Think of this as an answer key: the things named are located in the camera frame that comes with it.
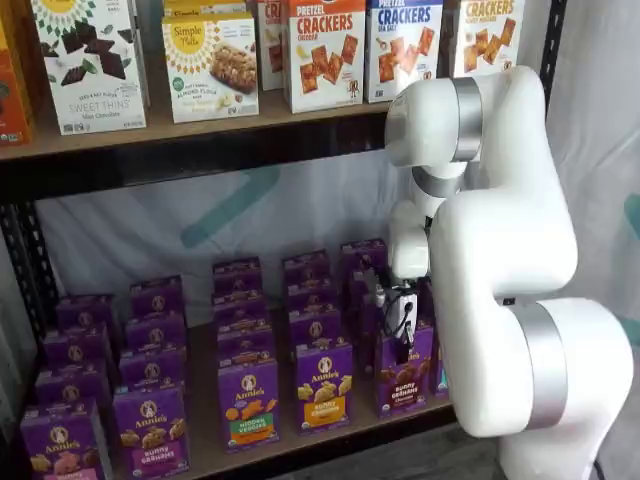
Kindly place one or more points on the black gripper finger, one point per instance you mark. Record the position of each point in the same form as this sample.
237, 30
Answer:
374, 287
402, 352

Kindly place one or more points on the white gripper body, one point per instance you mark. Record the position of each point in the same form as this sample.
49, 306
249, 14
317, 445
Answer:
400, 320

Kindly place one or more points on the purple Annie's box brown patch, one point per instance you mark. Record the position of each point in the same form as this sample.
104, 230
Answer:
360, 250
356, 282
400, 390

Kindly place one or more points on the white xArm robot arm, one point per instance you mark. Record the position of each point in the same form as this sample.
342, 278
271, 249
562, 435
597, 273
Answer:
500, 250

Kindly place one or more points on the purple Annie's box teal patch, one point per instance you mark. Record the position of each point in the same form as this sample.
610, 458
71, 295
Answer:
440, 380

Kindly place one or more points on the purple Annie's box orange patch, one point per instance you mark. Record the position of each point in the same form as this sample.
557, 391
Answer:
325, 390
307, 297
315, 327
305, 267

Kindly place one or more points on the purple Annie's box green patch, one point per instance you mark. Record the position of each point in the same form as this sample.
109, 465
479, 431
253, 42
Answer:
248, 405
237, 272
245, 337
240, 305

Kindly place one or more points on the wooden shelf board with Annie's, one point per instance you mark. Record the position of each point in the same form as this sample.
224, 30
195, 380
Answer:
200, 400

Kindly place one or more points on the purple Annie's box violet patch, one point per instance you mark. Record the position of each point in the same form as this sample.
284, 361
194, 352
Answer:
156, 332
156, 295
150, 370
150, 430

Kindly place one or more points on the wooden shelf board with crackers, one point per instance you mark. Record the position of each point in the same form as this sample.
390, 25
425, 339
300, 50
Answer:
200, 132

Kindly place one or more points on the blue sea salt crackers box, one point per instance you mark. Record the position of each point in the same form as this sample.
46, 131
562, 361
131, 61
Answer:
402, 50

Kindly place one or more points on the yellow honey mustard crackers box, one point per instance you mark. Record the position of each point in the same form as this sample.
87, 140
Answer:
487, 40

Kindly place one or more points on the yellow Simple Mills bars box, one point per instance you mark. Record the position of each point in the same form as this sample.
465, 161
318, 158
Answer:
205, 6
210, 70

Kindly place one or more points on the purple Annie's box pink patch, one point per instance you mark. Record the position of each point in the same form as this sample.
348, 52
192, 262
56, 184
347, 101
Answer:
75, 347
72, 385
62, 445
85, 312

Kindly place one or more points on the white Sweet Thins box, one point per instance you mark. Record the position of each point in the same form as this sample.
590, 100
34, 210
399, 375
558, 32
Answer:
87, 65

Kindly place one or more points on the orange snack box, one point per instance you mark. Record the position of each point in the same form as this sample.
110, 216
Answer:
12, 75

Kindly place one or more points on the teal tape strip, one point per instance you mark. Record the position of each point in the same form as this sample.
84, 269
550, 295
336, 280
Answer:
632, 250
225, 210

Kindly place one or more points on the translucent white backdrop sheet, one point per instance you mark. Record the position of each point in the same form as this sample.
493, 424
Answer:
125, 225

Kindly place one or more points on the black metal rack frame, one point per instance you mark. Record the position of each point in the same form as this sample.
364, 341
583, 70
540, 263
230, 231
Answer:
200, 167

